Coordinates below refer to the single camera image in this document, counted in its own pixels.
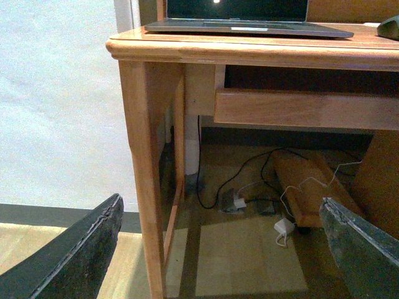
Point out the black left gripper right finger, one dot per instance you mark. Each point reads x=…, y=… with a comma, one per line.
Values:
x=366, y=255

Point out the dark green mouse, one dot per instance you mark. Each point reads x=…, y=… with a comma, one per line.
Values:
x=389, y=28

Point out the silver open laptop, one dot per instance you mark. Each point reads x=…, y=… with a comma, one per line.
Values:
x=269, y=17

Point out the wooden desk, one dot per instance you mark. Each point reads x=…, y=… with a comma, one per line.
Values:
x=158, y=71

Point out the white power adapter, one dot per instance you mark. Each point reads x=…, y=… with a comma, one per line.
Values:
x=284, y=226

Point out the grey floor power strip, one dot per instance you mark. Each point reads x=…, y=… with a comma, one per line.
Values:
x=233, y=203

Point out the wooden board on floor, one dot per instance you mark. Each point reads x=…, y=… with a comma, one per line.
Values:
x=306, y=179

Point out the wooden keyboard drawer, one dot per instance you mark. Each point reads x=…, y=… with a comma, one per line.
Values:
x=308, y=98

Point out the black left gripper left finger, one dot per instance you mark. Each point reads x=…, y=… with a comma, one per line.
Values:
x=72, y=265

